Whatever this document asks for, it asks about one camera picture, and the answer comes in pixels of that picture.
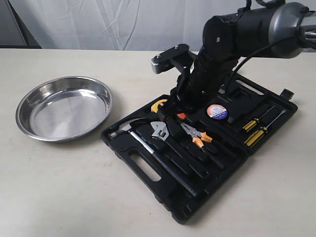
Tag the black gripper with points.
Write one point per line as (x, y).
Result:
(199, 84)

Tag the silver adjustable wrench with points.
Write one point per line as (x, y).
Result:
(161, 133)

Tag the black plastic tool case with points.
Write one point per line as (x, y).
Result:
(173, 183)

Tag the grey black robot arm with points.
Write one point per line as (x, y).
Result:
(277, 29)

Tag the yellow tape measure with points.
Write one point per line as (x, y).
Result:
(157, 105)

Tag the electrical tape roll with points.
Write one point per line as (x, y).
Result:
(216, 111)

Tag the yellow black screwdriver upper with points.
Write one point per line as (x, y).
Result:
(255, 121)

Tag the yellow black screwdriver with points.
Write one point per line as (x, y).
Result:
(256, 136)
(255, 121)

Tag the yellow black screwdriver lower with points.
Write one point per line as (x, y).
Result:
(256, 136)

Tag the round stainless steel pan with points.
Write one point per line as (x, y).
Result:
(64, 109)

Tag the white backdrop curtain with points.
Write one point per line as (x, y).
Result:
(119, 24)

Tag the orange handled combination pliers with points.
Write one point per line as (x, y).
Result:
(200, 138)

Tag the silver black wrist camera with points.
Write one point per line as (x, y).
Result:
(179, 57)

